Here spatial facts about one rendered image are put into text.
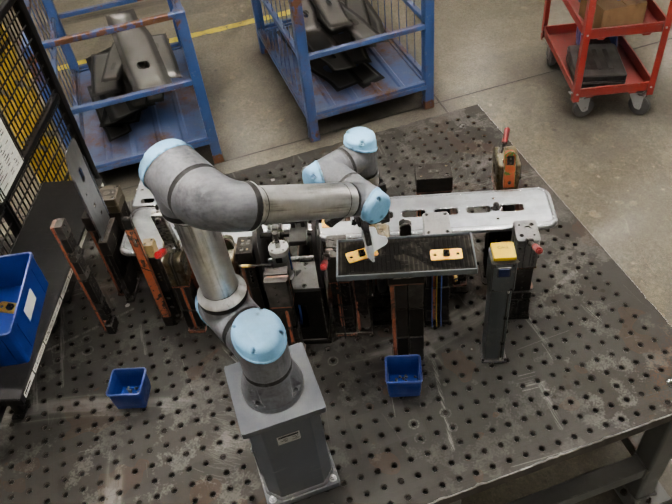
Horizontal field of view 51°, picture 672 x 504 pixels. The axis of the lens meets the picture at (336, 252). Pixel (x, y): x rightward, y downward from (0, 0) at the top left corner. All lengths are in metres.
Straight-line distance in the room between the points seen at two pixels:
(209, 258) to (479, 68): 3.55
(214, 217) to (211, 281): 0.29
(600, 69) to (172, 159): 3.33
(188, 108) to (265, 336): 3.05
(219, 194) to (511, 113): 3.30
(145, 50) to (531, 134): 2.31
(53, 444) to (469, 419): 1.24
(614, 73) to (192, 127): 2.43
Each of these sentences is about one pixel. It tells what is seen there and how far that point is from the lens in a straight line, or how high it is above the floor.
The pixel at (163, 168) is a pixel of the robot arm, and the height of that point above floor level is 1.74.
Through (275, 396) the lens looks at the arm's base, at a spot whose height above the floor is 1.15.
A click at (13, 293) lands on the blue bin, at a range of 2.31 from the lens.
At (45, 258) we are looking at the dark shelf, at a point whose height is 1.03.
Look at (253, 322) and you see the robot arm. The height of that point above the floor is 1.33.
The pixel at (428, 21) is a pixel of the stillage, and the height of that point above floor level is 0.58.
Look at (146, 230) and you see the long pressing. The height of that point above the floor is 1.00.
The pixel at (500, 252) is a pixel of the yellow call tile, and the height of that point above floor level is 1.16.
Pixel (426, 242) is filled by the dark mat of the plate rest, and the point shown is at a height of 1.16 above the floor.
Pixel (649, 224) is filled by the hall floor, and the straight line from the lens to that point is 3.80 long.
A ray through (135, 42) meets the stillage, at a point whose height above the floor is 0.51.
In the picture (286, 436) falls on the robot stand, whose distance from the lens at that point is 1.76.
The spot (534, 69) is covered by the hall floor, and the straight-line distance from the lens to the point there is 4.83.
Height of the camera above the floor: 2.52
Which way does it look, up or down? 45 degrees down
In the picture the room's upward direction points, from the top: 8 degrees counter-clockwise
